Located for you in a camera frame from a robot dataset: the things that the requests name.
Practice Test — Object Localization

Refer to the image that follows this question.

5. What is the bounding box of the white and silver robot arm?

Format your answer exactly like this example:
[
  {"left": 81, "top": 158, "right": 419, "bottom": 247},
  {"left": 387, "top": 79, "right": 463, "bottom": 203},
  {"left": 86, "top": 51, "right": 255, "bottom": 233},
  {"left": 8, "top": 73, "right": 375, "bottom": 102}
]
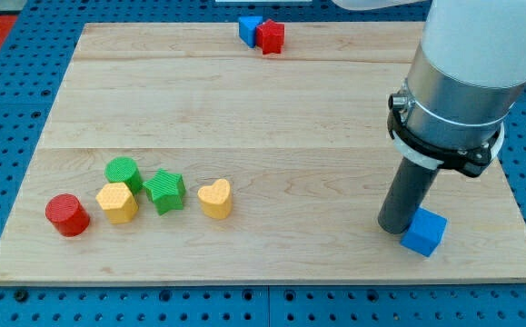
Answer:
[{"left": 388, "top": 0, "right": 526, "bottom": 177}]

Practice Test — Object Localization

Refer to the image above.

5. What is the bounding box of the yellow heart block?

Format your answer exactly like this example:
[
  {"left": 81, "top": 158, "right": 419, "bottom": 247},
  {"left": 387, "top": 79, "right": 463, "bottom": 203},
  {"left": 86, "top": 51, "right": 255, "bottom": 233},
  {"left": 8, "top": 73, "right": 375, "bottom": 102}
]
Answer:
[{"left": 197, "top": 179, "right": 233, "bottom": 220}]

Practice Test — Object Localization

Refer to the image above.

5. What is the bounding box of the light wooden board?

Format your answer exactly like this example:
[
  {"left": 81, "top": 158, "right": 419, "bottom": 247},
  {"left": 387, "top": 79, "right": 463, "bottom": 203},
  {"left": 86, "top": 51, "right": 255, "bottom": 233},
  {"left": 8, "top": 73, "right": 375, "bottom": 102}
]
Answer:
[{"left": 0, "top": 22, "right": 526, "bottom": 286}]

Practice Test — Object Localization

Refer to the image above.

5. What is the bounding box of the green star block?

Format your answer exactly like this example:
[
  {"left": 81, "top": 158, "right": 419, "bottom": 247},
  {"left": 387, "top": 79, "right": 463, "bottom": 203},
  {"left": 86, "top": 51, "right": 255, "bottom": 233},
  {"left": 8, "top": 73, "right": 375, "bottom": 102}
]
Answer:
[{"left": 143, "top": 169, "right": 186, "bottom": 215}]

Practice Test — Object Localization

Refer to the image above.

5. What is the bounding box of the red star block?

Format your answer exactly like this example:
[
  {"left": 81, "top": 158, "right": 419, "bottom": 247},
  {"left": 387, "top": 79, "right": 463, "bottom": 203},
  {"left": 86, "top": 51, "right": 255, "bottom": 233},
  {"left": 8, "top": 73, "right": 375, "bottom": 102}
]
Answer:
[{"left": 255, "top": 19, "right": 285, "bottom": 55}]

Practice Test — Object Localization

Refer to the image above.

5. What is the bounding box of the blue triangle block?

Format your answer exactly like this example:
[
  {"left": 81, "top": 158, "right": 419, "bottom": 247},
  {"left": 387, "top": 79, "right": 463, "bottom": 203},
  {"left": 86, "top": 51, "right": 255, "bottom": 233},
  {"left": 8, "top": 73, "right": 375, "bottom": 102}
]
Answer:
[{"left": 238, "top": 16, "right": 263, "bottom": 48}]

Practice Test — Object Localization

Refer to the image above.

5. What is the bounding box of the green cylinder block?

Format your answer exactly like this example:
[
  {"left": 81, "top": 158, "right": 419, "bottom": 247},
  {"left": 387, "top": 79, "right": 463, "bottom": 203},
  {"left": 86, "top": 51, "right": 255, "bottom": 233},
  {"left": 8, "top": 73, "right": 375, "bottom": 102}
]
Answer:
[{"left": 104, "top": 156, "right": 143, "bottom": 194}]

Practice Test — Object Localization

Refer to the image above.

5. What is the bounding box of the yellow hexagon block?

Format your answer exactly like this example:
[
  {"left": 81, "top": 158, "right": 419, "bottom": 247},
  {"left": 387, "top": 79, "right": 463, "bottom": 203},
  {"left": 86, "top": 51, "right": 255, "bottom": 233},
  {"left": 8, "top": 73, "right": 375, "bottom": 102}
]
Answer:
[{"left": 95, "top": 183, "right": 139, "bottom": 224}]

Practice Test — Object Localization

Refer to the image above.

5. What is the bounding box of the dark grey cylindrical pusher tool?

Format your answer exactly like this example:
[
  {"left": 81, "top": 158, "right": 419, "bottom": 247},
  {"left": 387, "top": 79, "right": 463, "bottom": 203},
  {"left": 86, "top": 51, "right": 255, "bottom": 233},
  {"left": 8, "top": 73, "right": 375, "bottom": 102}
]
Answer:
[{"left": 377, "top": 158, "right": 439, "bottom": 234}]

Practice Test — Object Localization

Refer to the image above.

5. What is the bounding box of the blue cube block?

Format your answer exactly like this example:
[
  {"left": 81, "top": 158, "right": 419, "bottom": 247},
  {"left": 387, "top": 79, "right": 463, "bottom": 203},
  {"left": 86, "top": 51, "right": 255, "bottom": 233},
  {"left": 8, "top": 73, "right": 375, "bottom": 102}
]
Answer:
[{"left": 400, "top": 207, "right": 448, "bottom": 257}]

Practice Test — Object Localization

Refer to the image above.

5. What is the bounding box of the red cylinder block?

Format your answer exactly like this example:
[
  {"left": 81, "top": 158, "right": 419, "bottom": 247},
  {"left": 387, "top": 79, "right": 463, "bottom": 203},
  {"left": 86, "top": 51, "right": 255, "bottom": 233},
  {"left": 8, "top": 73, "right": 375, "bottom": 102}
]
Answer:
[{"left": 45, "top": 193, "right": 90, "bottom": 237}]

